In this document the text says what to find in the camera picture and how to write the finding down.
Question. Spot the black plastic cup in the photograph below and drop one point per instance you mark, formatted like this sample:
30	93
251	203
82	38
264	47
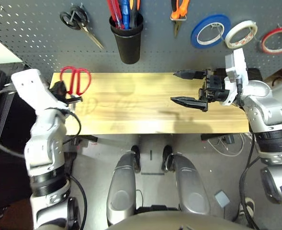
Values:
128	50

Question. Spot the long grey floor tape strip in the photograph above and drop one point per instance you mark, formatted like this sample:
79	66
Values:
152	173

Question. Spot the black table support bar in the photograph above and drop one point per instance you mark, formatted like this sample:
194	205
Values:
88	138

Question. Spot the black side cabinet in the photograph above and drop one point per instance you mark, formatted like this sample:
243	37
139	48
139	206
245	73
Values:
6	179

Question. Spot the blue tape roll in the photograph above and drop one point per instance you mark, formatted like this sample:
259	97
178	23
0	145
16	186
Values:
194	36

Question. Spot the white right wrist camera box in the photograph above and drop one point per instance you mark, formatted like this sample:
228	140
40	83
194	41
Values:
239	62

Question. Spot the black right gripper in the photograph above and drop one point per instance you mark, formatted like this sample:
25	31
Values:
213	89

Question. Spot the silver robot leg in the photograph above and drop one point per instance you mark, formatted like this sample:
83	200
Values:
188	187
121	187

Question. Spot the grey square floor pad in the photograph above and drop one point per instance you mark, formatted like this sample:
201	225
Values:
222	198

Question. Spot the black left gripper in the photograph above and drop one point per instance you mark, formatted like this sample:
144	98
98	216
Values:
75	99

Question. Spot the bystander white black sneaker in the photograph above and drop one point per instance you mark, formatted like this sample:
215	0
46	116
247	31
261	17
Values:
247	206

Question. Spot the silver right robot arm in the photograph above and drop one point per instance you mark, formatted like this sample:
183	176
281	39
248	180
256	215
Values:
262	107

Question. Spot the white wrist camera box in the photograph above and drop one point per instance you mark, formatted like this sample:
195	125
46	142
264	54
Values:
30	88
239	62

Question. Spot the silver right robot leg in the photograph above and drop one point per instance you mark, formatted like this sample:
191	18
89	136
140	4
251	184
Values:
188	187

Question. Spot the grey perforated pegboard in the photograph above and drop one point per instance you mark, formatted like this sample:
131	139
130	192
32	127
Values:
35	36

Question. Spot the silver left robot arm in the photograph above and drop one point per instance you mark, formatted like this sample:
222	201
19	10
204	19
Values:
45	143

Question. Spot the black power adapter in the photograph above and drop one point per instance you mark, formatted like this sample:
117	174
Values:
229	139

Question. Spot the silver left robot leg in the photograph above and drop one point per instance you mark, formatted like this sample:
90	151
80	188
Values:
121	187

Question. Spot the red tape roll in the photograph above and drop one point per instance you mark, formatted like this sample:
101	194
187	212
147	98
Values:
262	44

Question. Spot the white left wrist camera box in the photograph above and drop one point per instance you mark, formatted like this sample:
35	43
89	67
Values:
30	88

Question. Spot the white tape roll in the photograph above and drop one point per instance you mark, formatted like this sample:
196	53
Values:
227	38

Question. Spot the grey robot torso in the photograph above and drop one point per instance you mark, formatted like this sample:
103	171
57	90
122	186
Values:
179	222

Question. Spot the orange black needle-nose pliers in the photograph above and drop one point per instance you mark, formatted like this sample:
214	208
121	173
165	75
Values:
176	14

